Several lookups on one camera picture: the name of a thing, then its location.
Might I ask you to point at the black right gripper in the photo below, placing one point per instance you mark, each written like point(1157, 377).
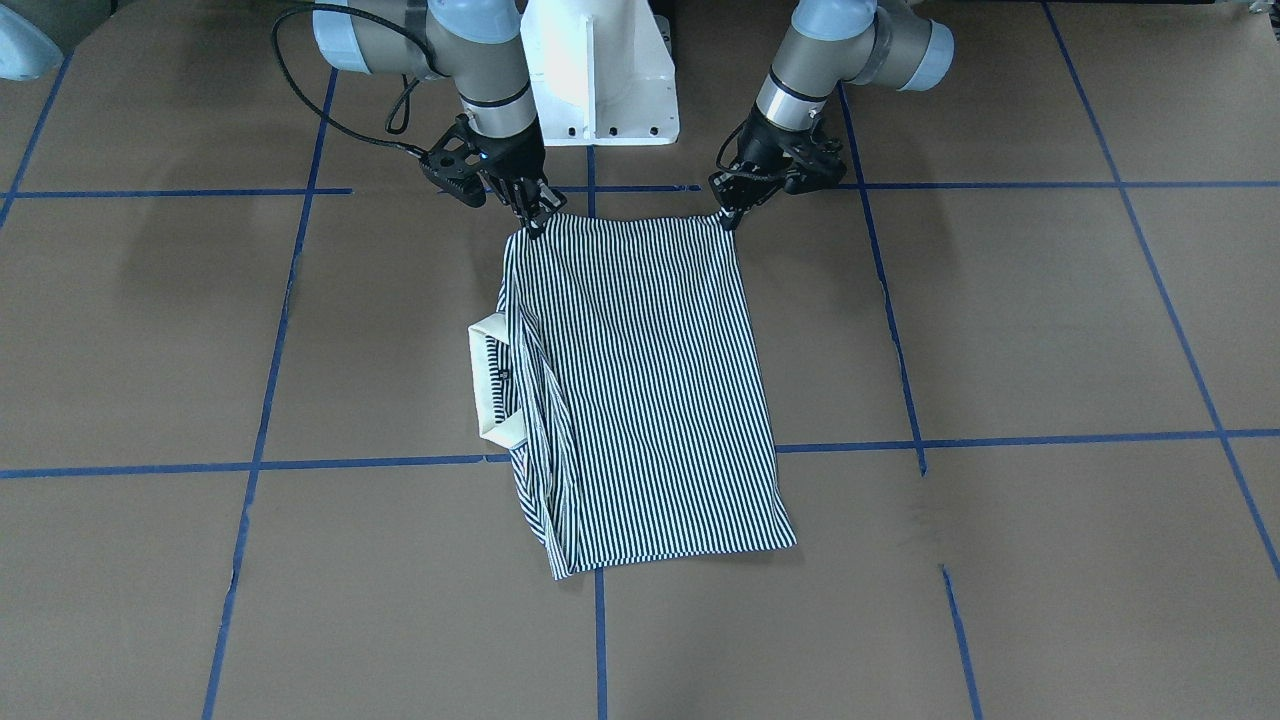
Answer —
point(514, 159)

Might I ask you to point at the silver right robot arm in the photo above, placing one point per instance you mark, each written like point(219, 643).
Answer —
point(474, 44)

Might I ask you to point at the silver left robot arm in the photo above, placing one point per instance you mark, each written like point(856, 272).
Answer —
point(864, 43)

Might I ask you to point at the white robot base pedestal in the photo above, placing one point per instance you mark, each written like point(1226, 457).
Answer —
point(601, 73)

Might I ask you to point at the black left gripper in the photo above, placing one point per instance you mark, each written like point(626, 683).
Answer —
point(764, 146)

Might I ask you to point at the navy white striped polo shirt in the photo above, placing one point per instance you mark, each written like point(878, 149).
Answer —
point(619, 371)

